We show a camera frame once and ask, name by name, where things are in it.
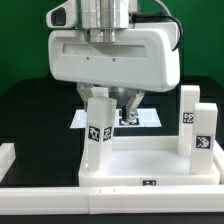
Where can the white left wall block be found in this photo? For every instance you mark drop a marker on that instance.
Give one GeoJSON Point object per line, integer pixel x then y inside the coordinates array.
{"type": "Point", "coordinates": [7, 157]}

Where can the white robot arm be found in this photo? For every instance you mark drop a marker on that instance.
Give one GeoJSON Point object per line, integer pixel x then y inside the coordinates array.
{"type": "Point", "coordinates": [110, 43]}

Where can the white marker sheet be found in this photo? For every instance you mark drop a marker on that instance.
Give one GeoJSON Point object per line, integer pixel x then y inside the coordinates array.
{"type": "Point", "coordinates": [146, 117]}

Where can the white wall block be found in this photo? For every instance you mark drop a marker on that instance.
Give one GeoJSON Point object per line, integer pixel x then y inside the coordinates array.
{"type": "Point", "coordinates": [219, 160]}
{"type": "Point", "coordinates": [7, 157]}

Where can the white desk top tray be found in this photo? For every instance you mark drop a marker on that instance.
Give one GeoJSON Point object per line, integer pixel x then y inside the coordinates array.
{"type": "Point", "coordinates": [145, 160]}

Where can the white obstacle wall bar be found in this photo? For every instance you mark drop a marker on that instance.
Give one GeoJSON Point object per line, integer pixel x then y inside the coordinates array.
{"type": "Point", "coordinates": [108, 200]}

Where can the white right wall block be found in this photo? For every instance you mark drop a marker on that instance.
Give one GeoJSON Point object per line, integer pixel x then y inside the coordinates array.
{"type": "Point", "coordinates": [219, 160]}

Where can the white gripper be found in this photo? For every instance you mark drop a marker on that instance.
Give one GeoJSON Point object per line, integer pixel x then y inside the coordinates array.
{"type": "Point", "coordinates": [110, 43]}

